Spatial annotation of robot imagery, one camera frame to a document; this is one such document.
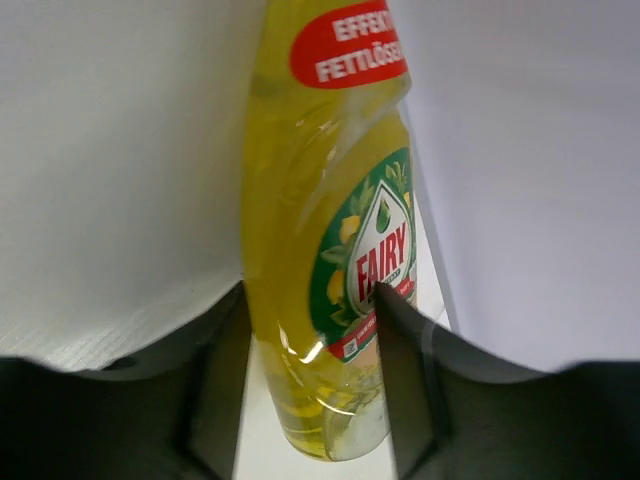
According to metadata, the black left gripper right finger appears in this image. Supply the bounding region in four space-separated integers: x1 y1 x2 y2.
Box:
374 283 639 479

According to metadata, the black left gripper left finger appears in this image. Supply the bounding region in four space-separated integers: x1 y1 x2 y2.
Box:
1 285 251 479

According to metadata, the yellow dish soap bottle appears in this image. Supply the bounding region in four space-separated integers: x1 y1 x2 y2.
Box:
241 1 417 462

